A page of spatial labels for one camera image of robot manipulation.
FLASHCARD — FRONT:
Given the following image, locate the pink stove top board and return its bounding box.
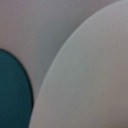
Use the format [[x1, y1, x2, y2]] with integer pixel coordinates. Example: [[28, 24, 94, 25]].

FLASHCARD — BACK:
[[0, 0, 128, 101]]

